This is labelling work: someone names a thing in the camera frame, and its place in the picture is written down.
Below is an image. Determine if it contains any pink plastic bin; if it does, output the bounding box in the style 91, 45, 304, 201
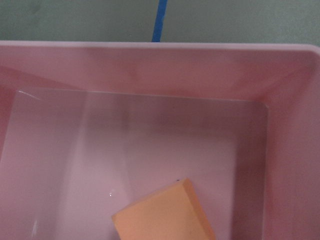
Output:
0, 41, 320, 240

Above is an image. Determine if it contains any orange foam block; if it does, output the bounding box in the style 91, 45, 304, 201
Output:
111, 178, 216, 240

